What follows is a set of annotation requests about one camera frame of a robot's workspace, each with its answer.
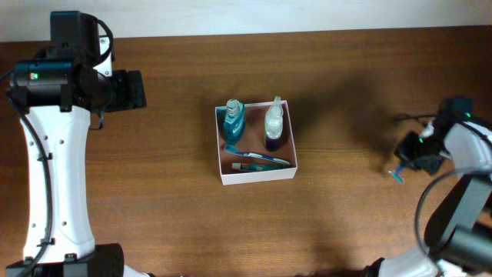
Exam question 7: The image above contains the white cardboard box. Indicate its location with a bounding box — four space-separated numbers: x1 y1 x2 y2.
214 100 298 185

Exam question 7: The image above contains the clear spray bottle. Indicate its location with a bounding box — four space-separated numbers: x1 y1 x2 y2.
264 96 284 152

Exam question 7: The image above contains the blue disposable razor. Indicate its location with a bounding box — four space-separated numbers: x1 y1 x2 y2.
388 163 406 184

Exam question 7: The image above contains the blue white toothbrush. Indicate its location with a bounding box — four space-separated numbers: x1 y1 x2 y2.
223 145 291 165

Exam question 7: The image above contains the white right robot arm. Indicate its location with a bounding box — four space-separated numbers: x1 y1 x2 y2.
361 97 491 277

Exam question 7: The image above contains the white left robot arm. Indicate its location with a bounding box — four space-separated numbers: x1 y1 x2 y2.
6 35 146 276

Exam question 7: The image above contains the teal mouthwash bottle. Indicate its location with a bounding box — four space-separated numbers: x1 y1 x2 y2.
224 99 245 145

